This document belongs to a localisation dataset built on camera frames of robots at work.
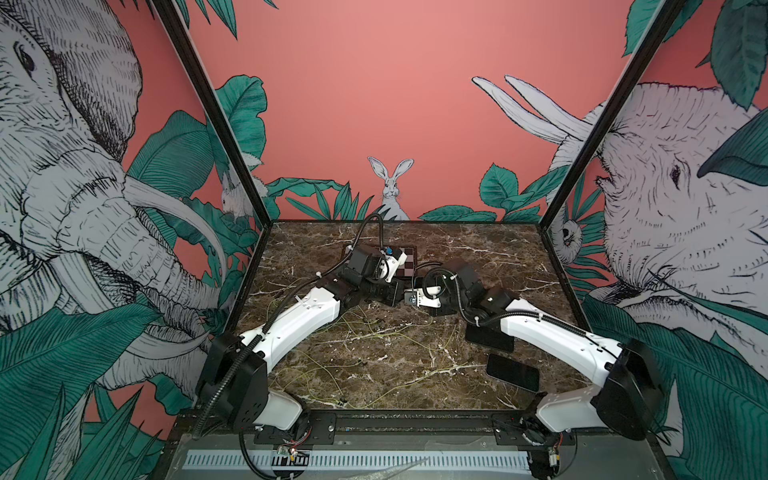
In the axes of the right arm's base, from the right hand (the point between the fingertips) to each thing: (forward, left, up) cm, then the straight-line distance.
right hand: (426, 278), depth 82 cm
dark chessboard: (-6, +5, +13) cm, 16 cm away
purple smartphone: (-19, -26, -19) cm, 37 cm away
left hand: (-4, +4, +1) cm, 6 cm away
